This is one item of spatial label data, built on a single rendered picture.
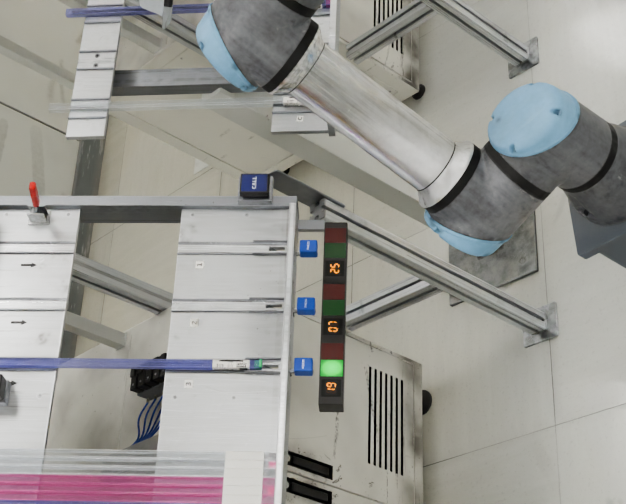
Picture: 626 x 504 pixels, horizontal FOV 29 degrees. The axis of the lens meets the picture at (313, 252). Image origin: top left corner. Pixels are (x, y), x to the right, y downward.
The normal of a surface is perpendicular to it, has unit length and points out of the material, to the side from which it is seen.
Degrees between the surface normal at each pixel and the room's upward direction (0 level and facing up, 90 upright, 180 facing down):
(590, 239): 0
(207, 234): 45
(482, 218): 68
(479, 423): 0
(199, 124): 90
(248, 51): 75
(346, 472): 90
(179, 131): 90
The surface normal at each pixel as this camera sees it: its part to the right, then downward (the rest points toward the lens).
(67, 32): 0.67, -0.35
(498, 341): -0.74, -0.36
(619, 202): -0.07, 0.59
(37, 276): -0.05, -0.50
